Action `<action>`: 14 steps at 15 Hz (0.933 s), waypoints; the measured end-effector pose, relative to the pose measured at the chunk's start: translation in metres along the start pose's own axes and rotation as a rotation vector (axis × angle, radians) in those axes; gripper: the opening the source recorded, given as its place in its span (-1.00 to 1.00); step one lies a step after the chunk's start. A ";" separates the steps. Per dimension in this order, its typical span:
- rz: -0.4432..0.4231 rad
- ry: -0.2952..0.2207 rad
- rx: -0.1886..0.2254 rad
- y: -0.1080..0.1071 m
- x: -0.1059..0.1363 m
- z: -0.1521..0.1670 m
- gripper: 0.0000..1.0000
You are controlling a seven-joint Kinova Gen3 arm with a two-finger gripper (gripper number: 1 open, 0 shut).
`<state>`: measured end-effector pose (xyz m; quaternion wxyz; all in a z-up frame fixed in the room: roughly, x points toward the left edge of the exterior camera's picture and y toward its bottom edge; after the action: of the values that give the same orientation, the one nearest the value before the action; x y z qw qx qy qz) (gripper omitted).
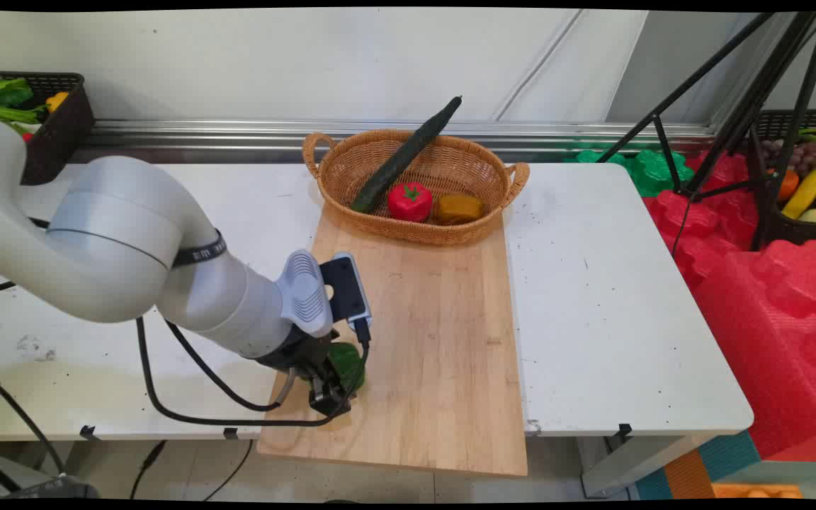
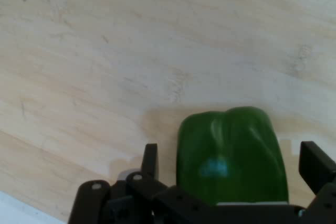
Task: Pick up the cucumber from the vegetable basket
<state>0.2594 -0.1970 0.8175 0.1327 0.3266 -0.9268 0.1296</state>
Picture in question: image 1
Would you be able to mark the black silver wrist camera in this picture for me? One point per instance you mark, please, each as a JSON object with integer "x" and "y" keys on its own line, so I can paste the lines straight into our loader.
{"x": 348, "y": 287}

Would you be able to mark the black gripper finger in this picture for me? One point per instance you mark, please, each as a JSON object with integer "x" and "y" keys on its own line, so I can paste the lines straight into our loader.
{"x": 328, "y": 400}

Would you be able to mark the orange fruit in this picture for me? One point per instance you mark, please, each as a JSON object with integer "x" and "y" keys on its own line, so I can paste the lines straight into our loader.
{"x": 789, "y": 185}

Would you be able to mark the black vegetable basket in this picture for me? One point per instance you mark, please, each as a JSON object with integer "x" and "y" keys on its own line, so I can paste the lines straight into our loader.
{"x": 61, "y": 138}

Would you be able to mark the black camera tripod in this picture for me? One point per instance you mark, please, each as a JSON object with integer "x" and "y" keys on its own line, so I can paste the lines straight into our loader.
{"x": 748, "y": 106}

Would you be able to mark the black fruit basket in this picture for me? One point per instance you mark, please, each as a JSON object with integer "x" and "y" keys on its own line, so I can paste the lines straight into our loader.
{"x": 797, "y": 230}

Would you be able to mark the green stalk vegetable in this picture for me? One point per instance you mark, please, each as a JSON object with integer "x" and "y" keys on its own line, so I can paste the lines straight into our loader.
{"x": 11, "y": 113}

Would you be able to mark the large yellow banana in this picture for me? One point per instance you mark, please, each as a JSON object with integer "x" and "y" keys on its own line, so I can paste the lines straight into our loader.
{"x": 803, "y": 193}

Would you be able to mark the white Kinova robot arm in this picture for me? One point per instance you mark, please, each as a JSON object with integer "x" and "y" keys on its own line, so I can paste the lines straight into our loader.
{"x": 117, "y": 234}

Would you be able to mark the red tomato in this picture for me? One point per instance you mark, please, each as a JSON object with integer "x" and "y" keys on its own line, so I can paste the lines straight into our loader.
{"x": 409, "y": 203}

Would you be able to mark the green bell pepper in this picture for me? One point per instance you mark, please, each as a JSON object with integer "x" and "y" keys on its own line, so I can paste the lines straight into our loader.
{"x": 348, "y": 365}

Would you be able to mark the purple grape bunch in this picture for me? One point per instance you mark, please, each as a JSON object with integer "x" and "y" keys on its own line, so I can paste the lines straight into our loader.
{"x": 801, "y": 157}

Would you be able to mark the red foam mat stack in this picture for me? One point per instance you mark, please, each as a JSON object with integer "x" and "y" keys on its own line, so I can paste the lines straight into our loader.
{"x": 762, "y": 319}

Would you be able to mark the dark green cucumber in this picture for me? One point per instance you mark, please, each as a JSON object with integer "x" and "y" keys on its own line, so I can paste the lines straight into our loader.
{"x": 401, "y": 159}

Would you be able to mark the green foam mat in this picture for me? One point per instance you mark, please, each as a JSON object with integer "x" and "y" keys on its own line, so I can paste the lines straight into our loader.
{"x": 652, "y": 173}

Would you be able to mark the black device under table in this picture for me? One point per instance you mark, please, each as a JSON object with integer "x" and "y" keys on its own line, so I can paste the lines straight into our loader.
{"x": 54, "y": 489}

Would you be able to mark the woven wicker basket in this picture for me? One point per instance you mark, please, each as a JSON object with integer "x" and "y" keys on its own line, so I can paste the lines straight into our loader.
{"x": 472, "y": 166}

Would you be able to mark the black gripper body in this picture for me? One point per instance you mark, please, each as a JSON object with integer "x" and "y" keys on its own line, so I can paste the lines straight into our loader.
{"x": 302, "y": 350}

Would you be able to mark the metal wall rail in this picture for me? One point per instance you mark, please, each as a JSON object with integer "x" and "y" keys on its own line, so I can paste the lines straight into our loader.
{"x": 238, "y": 134}

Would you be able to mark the yellow brown bell pepper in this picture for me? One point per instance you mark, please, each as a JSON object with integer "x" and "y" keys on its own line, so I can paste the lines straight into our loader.
{"x": 459, "y": 209}

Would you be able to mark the small orange yellow pepper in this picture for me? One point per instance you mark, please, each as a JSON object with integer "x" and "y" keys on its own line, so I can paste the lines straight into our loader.
{"x": 57, "y": 100}

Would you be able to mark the wooden cutting board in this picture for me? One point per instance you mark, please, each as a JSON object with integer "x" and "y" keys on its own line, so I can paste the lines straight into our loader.
{"x": 436, "y": 340}

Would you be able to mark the green leafy celery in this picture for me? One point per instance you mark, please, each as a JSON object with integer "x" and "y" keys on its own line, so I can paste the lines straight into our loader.
{"x": 8, "y": 91}

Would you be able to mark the teal orange foam block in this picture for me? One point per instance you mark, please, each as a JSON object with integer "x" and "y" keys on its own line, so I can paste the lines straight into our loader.
{"x": 698, "y": 467}

